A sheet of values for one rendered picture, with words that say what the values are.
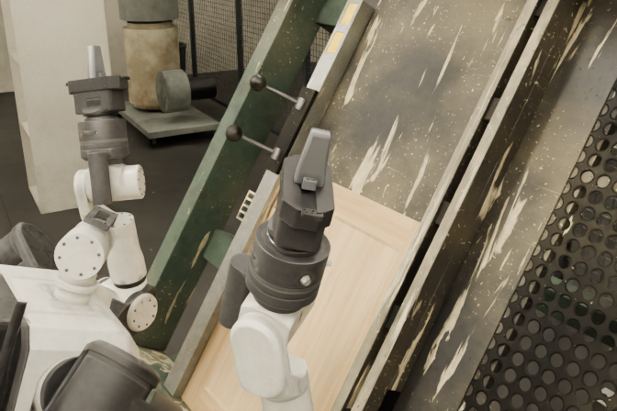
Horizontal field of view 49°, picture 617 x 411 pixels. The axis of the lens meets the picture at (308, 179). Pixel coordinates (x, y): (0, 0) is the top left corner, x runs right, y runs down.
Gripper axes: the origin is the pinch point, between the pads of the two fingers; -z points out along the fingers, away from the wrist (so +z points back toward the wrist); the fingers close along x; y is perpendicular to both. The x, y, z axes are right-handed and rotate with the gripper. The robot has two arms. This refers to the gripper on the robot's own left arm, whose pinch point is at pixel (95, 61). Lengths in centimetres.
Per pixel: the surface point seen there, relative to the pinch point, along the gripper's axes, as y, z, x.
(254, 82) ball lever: -26.1, 5.0, 19.8
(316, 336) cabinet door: -9, 54, 36
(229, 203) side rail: -44, 33, 1
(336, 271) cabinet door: -14, 43, 39
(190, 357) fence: -17, 63, 3
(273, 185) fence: -27.6, 27.4, 21.2
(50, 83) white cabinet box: -253, -29, -244
